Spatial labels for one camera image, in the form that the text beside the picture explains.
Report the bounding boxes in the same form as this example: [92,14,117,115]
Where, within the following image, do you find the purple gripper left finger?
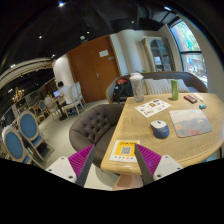
[68,145,95,187]

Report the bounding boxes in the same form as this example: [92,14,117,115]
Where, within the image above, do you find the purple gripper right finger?
[135,144,162,185]

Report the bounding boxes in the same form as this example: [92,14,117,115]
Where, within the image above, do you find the blue and white computer mouse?
[150,120,169,139]

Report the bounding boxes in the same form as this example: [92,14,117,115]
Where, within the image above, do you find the pastel printed mouse pad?
[170,109,213,138]

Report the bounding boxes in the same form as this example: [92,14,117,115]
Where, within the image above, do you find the yellow QR code sticker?
[109,140,140,163]

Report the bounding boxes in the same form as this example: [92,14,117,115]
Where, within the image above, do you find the grey tufted armchair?
[69,104,123,167]

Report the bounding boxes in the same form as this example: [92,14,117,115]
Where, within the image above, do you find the laminated menu card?
[136,99,170,118]

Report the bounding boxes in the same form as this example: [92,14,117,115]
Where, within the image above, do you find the blue upholstered chair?
[3,125,43,169]
[17,111,54,161]

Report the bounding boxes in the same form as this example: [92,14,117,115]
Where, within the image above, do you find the blue upholstered chair near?
[3,125,43,169]

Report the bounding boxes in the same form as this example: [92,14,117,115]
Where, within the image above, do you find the person in white shirt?
[57,81,73,105]

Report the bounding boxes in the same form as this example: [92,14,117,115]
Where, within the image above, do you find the white dining chair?
[63,84,83,114]

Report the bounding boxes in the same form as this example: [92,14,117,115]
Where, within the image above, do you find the striped sofa cushion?
[144,79,171,95]

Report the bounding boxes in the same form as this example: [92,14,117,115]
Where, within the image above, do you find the red and black card holder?
[184,95,197,104]

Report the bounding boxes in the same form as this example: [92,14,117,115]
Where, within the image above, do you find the small blue eraser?
[199,104,207,110]

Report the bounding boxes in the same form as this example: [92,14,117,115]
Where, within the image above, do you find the black and red backpack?
[113,78,133,103]

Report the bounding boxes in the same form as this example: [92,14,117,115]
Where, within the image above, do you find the white pen on table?
[194,93,204,102]

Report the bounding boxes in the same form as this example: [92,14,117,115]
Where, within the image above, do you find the clear plastic tumbler with lid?
[130,73,144,102]

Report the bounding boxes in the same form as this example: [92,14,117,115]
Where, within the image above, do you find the grey curved sofa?
[105,70,209,104]

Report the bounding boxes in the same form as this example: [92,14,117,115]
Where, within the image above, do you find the brown wooden door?
[67,35,120,102]

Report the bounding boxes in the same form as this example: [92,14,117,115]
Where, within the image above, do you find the glass display cabinet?
[142,37,175,72]

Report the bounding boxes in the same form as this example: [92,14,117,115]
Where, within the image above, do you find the arched window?
[170,19,207,84]

